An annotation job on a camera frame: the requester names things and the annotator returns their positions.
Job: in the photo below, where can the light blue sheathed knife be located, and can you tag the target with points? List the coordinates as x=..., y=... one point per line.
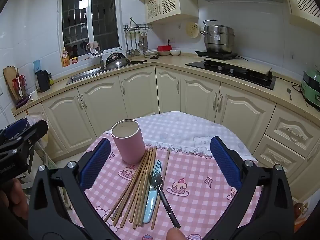
x=150, y=205

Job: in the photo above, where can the yellow round perforated plate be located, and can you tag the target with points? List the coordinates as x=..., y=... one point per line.
x=192, y=30

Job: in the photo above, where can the stainless steel steamer pot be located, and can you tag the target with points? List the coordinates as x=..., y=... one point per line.
x=217, y=40

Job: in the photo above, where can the blue wall card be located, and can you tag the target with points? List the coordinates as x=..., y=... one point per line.
x=36, y=65

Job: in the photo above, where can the white framed window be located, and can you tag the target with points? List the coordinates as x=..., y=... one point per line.
x=102, y=15

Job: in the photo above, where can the white fringed checked towel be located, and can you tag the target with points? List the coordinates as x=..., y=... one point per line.
x=175, y=127

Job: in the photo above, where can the white bowl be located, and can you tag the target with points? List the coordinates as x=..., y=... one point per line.
x=175, y=52

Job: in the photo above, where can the green kitchen appliance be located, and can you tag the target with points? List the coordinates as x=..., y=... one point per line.
x=311, y=90

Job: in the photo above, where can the pink cloth on faucet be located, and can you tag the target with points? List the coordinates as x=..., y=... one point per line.
x=94, y=47

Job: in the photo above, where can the white wall outlet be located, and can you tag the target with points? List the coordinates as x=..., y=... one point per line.
x=170, y=40

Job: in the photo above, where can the person's left hand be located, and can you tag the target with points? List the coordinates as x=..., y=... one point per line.
x=16, y=192

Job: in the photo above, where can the red utensil holder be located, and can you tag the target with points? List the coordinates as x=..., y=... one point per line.
x=20, y=85

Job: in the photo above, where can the cream lattice wall cabinet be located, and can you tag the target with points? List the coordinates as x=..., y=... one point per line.
x=175, y=5

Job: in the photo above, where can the wall utensil rack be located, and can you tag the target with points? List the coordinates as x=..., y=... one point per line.
x=137, y=26

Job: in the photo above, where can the bundle of wooden chopsticks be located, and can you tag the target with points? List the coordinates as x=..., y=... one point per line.
x=140, y=180

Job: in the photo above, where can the beige board over stove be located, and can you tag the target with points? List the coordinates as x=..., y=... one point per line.
x=250, y=63

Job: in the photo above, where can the black round colander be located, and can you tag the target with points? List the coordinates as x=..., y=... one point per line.
x=113, y=56

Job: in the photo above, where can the white mug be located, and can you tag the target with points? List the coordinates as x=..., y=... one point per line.
x=33, y=95

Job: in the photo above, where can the purple plastic tray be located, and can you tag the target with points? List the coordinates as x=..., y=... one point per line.
x=22, y=102

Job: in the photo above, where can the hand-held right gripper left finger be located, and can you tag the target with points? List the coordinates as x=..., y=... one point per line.
x=96, y=162

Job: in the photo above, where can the wooden cutting board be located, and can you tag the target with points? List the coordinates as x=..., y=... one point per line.
x=9, y=77

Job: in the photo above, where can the small dark bottle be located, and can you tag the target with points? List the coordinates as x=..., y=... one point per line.
x=51, y=80

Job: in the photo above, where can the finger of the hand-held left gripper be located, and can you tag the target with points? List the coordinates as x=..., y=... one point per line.
x=16, y=127
x=35, y=131

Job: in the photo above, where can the metal sink faucet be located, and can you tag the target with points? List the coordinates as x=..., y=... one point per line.
x=100, y=57

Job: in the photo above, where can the pink cylindrical cup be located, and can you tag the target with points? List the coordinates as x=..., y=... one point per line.
x=130, y=147

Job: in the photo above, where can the beige bowl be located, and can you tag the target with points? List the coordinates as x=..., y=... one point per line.
x=164, y=53

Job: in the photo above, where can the hanging metal spatula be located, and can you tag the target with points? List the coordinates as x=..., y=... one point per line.
x=132, y=51

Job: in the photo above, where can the black glass gas stove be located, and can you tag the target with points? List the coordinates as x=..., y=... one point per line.
x=225, y=71

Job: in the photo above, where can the orange bottle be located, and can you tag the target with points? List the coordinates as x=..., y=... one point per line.
x=66, y=58

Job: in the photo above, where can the patterned shallow bowl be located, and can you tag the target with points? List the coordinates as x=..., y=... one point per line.
x=150, y=53

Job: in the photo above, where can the cream base cabinets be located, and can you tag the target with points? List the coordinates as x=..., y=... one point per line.
x=140, y=92

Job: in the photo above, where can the orange floor container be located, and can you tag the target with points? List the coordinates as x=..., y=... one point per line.
x=301, y=212

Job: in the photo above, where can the pink checked tablecloth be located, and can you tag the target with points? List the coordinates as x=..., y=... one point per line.
x=200, y=170

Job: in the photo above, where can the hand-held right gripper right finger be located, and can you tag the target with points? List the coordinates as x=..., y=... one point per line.
x=225, y=162

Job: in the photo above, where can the person's right hand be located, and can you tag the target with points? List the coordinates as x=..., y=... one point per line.
x=176, y=234

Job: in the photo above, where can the black induction cooker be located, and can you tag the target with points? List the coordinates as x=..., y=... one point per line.
x=215, y=55

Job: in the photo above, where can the hanging metal ladle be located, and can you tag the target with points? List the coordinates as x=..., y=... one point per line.
x=127, y=51

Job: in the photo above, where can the red plastic container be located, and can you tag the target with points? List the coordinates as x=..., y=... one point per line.
x=164, y=48

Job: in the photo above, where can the black kettle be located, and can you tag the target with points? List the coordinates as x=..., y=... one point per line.
x=43, y=81

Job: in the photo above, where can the stainless steel sink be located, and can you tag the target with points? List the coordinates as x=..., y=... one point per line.
x=82, y=76

